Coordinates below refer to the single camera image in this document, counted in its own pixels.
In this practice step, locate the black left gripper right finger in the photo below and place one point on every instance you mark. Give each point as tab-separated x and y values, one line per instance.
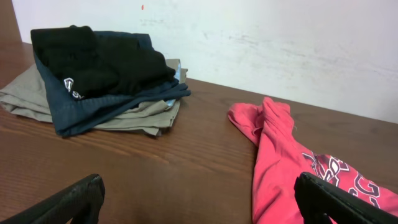
322	202

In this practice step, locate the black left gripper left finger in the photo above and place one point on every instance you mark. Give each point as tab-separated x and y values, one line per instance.
79	203

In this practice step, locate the red printed t-shirt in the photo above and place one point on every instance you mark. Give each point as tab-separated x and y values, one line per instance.
281	159

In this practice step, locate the navy blue folded garment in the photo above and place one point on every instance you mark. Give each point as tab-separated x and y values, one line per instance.
92	76

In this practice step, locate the khaki folded garment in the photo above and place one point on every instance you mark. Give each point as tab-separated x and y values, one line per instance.
37	94

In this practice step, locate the black folded garment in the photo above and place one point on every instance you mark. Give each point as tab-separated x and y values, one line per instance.
94	63

